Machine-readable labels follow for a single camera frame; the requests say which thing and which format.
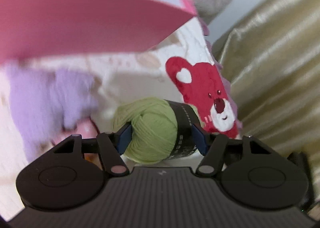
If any green yarn ball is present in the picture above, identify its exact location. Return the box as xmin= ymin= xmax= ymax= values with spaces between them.
xmin=112 ymin=97 xmax=196 ymax=165

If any pink heart pouch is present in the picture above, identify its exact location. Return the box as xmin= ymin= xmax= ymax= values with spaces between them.
xmin=52 ymin=118 xmax=99 ymax=146

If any purple plush toy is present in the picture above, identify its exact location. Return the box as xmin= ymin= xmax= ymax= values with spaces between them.
xmin=5 ymin=64 xmax=98 ymax=162

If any bear pattern fleece blanket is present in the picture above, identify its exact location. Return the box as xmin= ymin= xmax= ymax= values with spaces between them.
xmin=1 ymin=18 xmax=238 ymax=219

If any beige satin bed skirt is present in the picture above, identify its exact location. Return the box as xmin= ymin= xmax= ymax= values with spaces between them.
xmin=212 ymin=0 xmax=320 ymax=171

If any pink cardboard box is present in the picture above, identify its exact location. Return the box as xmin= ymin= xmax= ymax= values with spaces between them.
xmin=1 ymin=0 xmax=197 ymax=62

